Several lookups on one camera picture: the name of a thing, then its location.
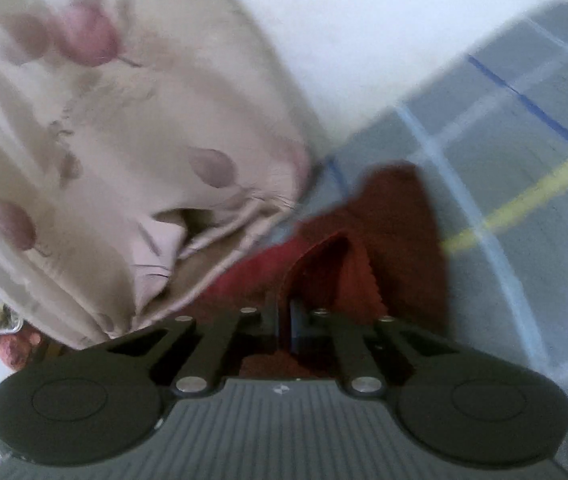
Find dark red floral garment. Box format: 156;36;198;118
191;161;451;381

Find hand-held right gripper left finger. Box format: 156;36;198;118
106;294;285;394

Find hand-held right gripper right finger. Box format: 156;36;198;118
289;298;461;394

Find grey plaid bed sheet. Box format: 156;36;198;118
264;0;568;480

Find beige leaf-print curtain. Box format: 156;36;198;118
0;0;315;352

